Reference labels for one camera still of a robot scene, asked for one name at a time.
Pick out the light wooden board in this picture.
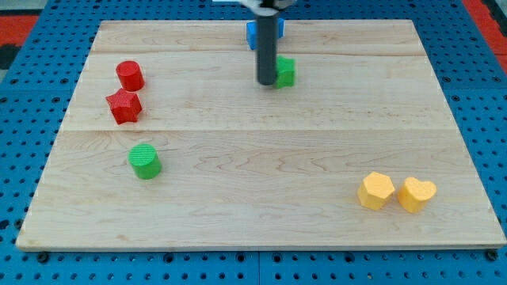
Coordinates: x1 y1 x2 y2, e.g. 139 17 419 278
17 20 506 252

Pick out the green star block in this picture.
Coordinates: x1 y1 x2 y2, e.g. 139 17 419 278
275 55 295 89

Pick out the green cylinder block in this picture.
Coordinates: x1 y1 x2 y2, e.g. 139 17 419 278
128 143 162 180

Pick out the blue cube block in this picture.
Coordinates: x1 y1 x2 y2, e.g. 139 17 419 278
246 18 284 50

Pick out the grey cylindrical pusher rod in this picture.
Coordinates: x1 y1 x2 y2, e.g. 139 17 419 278
256 8 278 86

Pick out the yellow hexagon block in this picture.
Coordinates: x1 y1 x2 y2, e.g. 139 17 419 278
357 172 395 211

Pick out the red star block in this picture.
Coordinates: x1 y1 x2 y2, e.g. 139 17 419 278
105 89 143 125

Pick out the red cylinder block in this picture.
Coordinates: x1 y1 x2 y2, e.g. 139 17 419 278
116 60 145 91

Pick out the yellow heart block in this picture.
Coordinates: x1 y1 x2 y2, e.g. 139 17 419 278
397 177 437 214

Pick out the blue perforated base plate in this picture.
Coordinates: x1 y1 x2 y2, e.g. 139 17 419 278
1 1 506 284

